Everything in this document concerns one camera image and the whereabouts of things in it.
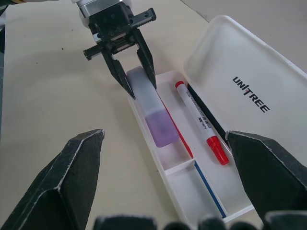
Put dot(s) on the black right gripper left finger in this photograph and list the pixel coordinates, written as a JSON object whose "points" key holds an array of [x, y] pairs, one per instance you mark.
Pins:
{"points": [[55, 182]]}

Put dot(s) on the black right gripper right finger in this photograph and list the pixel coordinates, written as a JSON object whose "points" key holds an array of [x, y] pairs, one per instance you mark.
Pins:
{"points": [[271, 172]]}

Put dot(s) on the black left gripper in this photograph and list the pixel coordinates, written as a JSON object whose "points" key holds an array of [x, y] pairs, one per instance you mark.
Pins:
{"points": [[110, 26]]}

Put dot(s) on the red whiteboard marker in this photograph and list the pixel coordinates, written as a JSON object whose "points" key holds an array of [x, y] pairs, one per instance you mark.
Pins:
{"points": [[204, 119]]}

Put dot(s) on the white Unitree pencil case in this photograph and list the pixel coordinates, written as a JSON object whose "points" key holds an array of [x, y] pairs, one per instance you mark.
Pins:
{"points": [[230, 60]]}

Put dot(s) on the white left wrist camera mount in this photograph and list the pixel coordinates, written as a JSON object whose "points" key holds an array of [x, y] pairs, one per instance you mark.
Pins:
{"points": [[84, 9]]}

